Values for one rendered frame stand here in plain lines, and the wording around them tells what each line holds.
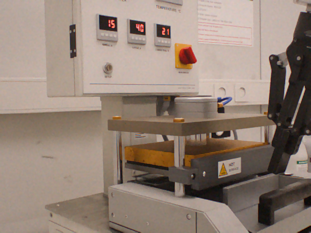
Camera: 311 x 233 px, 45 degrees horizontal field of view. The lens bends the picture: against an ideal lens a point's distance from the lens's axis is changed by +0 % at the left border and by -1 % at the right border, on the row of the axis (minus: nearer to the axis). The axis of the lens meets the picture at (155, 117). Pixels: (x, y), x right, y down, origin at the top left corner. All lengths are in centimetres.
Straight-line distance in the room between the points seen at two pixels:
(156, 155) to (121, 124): 8
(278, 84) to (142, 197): 27
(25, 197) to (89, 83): 57
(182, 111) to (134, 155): 12
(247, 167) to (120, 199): 22
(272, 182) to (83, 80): 37
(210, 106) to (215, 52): 82
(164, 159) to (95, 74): 21
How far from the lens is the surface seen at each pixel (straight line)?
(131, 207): 61
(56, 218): 81
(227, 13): 155
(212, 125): 60
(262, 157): 70
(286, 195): 59
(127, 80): 75
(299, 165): 153
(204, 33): 146
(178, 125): 55
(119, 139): 67
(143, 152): 66
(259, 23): 167
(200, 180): 56
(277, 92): 60
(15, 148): 116
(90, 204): 82
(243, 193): 62
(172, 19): 86
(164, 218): 56
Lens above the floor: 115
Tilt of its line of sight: 3 degrees down
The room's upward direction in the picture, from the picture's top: 1 degrees counter-clockwise
